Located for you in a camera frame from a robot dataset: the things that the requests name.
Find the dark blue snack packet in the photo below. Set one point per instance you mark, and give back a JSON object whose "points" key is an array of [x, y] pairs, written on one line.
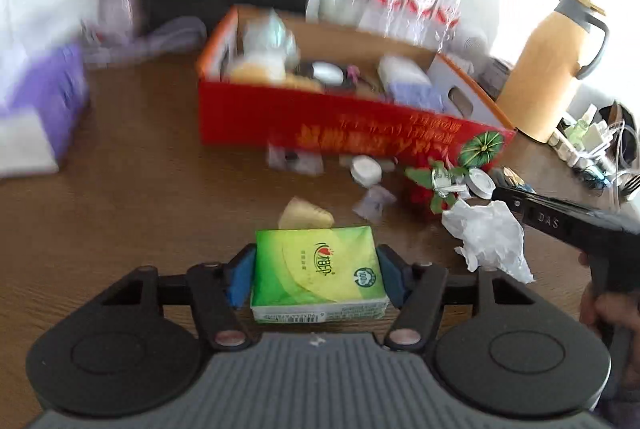
{"points": [[507, 178]]}

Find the white plastic case in box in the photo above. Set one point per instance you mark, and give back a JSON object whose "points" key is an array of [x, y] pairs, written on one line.
{"points": [[399, 70]]}

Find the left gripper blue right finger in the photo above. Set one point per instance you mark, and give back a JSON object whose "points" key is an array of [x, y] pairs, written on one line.
{"points": [[416, 291]]}

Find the white astronaut speaker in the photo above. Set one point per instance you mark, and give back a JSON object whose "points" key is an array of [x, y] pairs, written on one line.
{"points": [[473, 45]]}

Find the green crumpled plastic bag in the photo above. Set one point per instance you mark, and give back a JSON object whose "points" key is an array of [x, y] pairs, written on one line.
{"points": [[269, 34]]}

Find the purple candy wrapper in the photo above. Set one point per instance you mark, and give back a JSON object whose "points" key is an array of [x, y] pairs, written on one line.
{"points": [[372, 204]]}

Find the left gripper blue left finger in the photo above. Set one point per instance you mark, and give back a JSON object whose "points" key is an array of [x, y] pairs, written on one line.
{"points": [[217, 291]]}

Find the small green spray bottle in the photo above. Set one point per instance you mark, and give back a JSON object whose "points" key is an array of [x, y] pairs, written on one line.
{"points": [[583, 123]]}

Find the white round cap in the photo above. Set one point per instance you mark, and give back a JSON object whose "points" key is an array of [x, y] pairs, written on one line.
{"points": [[366, 171]]}

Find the clear wrapper with dark candy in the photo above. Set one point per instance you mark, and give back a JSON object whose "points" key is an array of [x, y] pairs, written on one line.
{"points": [[301, 162]]}

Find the crumpled white paper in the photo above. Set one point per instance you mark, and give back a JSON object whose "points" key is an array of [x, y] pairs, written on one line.
{"points": [[491, 237]]}

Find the green tissue pack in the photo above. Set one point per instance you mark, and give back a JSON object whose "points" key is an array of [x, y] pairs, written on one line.
{"points": [[317, 276]]}

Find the person's right hand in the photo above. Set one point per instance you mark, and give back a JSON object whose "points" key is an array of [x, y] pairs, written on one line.
{"points": [[613, 309]]}

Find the red cardboard box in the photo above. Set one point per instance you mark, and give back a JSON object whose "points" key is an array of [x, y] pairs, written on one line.
{"points": [[471, 129]]}

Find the middle water bottle red label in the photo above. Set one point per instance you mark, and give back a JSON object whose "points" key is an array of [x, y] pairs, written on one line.
{"points": [[410, 20]]}

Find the red strawberry shaped package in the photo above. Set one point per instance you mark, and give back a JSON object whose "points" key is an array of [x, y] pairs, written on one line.
{"points": [[431, 190]]}

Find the yellow thermos jug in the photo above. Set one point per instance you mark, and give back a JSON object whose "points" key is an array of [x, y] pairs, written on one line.
{"points": [[546, 77]]}

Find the purple tissue box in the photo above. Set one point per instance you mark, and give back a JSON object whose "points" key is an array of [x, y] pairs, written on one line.
{"points": [[38, 124]]}

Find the white round tape roll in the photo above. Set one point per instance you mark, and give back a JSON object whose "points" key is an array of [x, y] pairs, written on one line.
{"points": [[480, 184]]}

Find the purple cloth in box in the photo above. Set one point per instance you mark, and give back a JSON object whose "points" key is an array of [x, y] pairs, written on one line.
{"points": [[419, 95]]}

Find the yellow soap bar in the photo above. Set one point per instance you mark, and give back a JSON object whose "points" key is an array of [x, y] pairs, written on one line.
{"points": [[302, 215]]}

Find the right water bottle red label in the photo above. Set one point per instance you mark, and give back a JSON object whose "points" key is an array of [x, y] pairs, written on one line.
{"points": [[442, 24]]}

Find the white power strip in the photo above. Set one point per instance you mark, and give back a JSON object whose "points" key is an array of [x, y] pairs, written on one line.
{"points": [[592, 146]]}

